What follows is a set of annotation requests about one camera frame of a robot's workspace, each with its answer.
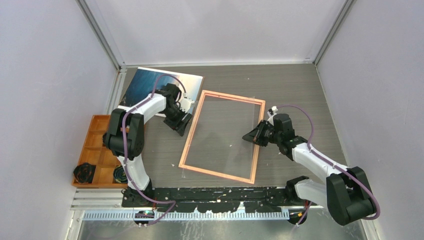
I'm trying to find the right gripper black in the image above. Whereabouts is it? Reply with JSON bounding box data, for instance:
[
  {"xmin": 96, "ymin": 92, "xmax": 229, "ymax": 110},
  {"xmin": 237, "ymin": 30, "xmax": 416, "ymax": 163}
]
[{"xmin": 243, "ymin": 119, "xmax": 282, "ymax": 147}]

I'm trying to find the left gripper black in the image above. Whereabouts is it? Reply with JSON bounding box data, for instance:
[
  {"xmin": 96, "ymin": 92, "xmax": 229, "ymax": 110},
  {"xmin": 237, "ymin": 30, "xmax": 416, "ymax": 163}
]
[{"xmin": 162, "ymin": 105, "xmax": 192, "ymax": 136}]

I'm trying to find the clear acrylic sheet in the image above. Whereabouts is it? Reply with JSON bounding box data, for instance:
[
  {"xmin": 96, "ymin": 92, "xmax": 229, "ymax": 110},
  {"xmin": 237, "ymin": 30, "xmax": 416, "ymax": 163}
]
[{"xmin": 181, "ymin": 94, "xmax": 261, "ymax": 180}]

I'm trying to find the pink wooden picture frame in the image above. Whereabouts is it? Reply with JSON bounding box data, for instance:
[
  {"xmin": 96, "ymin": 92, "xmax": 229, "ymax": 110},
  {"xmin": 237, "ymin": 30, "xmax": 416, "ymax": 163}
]
[{"xmin": 178, "ymin": 89, "xmax": 267, "ymax": 185}]

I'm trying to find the landscape photo print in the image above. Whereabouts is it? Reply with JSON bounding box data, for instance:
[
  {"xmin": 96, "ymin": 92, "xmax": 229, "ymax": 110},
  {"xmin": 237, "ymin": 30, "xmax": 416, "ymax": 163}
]
[{"xmin": 119, "ymin": 67, "xmax": 204, "ymax": 107}]

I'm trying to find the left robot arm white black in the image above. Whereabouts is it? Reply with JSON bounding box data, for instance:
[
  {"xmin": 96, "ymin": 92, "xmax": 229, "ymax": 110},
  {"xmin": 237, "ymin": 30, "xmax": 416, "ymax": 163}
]
[{"xmin": 102, "ymin": 83, "xmax": 194, "ymax": 207}]

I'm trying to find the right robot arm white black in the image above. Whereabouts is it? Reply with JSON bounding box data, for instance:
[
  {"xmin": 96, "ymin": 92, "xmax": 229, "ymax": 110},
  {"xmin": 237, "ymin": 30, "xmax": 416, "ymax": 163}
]
[{"xmin": 242, "ymin": 113, "xmax": 379, "ymax": 226}]

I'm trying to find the orange compartment tray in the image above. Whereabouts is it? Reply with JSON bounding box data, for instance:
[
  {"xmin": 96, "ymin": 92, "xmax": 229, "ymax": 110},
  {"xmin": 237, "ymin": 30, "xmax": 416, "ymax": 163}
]
[{"xmin": 71, "ymin": 115, "xmax": 127, "ymax": 189}]

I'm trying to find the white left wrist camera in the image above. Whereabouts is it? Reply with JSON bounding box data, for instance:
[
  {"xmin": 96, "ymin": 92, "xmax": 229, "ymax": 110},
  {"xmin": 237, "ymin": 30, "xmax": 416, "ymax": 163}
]
[{"xmin": 179, "ymin": 93, "xmax": 195, "ymax": 113}]

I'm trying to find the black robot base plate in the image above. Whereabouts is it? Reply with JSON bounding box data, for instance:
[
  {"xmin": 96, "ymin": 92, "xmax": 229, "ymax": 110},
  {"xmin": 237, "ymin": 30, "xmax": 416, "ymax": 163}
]
[{"xmin": 121, "ymin": 186, "xmax": 309, "ymax": 213}]

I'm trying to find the black yellow coiled cable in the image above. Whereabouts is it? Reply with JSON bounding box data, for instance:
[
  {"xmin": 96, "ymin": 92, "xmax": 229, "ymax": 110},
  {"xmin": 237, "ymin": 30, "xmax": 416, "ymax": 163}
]
[{"xmin": 112, "ymin": 165, "xmax": 129, "ymax": 185}]

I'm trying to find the black coiled cable bottom-left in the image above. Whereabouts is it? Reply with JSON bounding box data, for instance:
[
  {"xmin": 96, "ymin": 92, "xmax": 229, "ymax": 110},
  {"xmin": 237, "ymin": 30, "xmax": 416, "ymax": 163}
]
[{"xmin": 73, "ymin": 162, "xmax": 97, "ymax": 185}]

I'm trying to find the aluminium rail front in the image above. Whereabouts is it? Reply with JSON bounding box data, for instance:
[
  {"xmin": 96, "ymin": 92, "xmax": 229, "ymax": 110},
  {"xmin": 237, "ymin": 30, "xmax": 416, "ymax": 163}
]
[{"xmin": 72, "ymin": 186, "xmax": 306, "ymax": 212}]

